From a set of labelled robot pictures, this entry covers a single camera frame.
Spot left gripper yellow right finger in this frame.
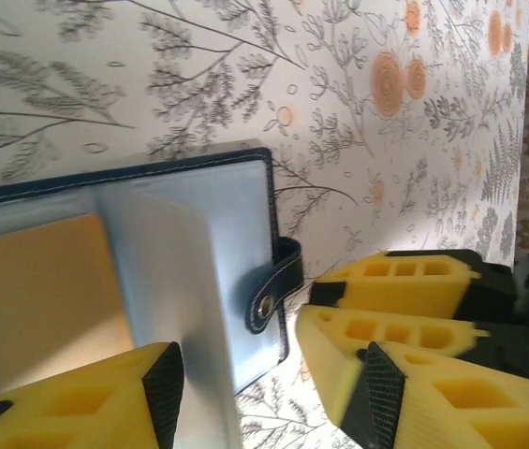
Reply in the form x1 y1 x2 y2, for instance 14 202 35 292
342 340 529 449

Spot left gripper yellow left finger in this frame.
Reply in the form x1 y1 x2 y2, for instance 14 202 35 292
0 340 185 449

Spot orange credit card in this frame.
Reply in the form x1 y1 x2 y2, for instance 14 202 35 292
0 212 137 397

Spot navy blue card holder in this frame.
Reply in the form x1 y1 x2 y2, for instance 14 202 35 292
0 147 305 449

